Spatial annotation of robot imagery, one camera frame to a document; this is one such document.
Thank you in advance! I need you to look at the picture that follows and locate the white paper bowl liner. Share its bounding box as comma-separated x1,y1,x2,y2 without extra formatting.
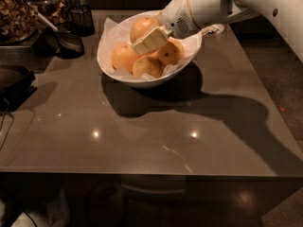
99,12,203,82

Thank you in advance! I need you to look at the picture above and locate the dark tray device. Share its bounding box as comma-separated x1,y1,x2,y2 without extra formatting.
0,65,36,112

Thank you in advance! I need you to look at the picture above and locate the white oval bowl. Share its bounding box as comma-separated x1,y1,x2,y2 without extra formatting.
97,9,204,90

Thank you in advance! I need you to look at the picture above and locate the large glass snack jar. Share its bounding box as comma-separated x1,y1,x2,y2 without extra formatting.
0,0,36,45

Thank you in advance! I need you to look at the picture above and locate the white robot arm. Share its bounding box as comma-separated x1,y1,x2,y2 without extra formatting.
133,0,303,61

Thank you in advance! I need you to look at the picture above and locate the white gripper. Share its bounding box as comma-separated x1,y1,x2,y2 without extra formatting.
130,0,201,55

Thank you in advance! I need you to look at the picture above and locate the thin black cable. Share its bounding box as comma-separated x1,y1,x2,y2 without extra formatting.
0,98,15,152

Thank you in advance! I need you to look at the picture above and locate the folded paper napkin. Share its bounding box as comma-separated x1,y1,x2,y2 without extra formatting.
201,24,225,36

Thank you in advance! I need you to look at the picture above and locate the black mesh cup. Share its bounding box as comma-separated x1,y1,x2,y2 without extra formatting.
69,5,95,37

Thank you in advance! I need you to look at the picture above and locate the orange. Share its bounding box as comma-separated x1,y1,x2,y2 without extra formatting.
156,38,185,66
111,43,139,73
130,17,159,44
133,56,163,79

